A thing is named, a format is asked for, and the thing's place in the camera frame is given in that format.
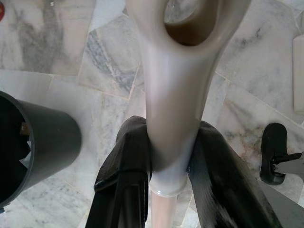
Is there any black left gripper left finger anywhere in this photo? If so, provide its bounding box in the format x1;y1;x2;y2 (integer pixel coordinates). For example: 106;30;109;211
86;115;153;228

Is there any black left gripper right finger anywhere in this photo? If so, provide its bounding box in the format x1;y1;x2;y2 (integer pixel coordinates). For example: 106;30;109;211
187;121;279;228

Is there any beige long-handled broom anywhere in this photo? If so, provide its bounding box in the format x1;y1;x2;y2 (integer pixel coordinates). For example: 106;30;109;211
125;0;249;228

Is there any beige long-handled dustpan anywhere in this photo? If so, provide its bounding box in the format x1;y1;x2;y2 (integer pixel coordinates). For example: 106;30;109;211
292;35;304;113

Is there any black plastic bucket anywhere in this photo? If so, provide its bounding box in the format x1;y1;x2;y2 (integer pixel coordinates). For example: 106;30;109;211
0;90;83;211

